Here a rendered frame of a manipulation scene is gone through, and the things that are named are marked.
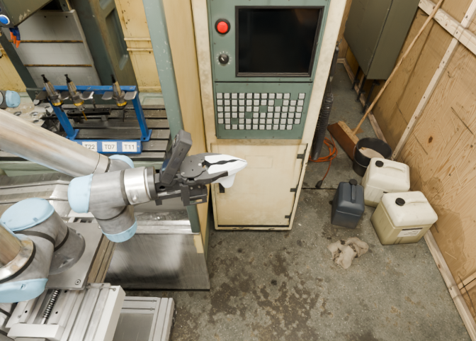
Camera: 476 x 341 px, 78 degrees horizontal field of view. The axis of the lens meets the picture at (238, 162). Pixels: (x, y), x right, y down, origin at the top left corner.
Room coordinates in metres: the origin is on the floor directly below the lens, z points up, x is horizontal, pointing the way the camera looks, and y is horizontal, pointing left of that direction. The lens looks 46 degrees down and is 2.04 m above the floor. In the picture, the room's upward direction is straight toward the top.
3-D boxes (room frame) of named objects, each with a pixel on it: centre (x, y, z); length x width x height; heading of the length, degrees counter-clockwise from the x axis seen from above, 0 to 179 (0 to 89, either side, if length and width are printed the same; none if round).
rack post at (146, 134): (1.33, 0.54, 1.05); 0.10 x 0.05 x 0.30; 0
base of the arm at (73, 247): (0.45, 0.57, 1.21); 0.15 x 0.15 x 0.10
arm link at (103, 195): (0.38, 0.28, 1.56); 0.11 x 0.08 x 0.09; 103
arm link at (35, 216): (0.45, 0.57, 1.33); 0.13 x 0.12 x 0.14; 13
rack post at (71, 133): (1.33, 0.98, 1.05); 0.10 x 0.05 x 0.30; 0
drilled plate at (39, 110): (1.43, 1.26, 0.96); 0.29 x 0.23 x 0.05; 90
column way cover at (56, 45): (1.87, 1.21, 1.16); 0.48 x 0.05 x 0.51; 90
